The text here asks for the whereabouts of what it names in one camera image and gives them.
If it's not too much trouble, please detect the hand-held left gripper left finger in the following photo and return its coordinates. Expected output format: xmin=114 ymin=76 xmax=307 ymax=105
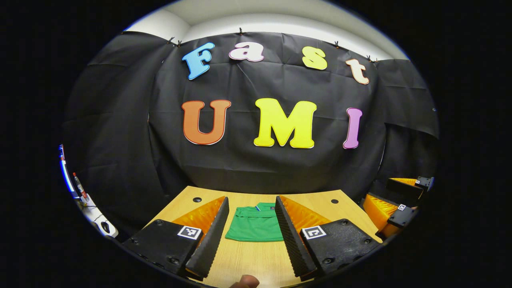
xmin=121 ymin=196 xmax=230 ymax=281

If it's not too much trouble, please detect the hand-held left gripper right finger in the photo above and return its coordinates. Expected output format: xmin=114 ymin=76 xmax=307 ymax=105
xmin=274 ymin=195 xmax=382 ymax=281

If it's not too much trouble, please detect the green T-shirt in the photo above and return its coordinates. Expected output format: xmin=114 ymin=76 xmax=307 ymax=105
xmin=225 ymin=202 xmax=285 ymax=242

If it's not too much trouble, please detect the black backdrop cloth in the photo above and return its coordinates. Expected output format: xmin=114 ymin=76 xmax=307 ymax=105
xmin=62 ymin=31 xmax=440 ymax=236

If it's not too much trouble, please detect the white device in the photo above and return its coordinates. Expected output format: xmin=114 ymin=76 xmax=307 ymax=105
xmin=82 ymin=194 xmax=118 ymax=238

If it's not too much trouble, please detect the red tipped bottle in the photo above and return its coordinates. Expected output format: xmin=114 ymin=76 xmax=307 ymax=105
xmin=72 ymin=172 xmax=89 ymax=202

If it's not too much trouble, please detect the white blue edged panel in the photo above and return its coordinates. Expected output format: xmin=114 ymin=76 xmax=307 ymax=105
xmin=59 ymin=145 xmax=80 ymax=200

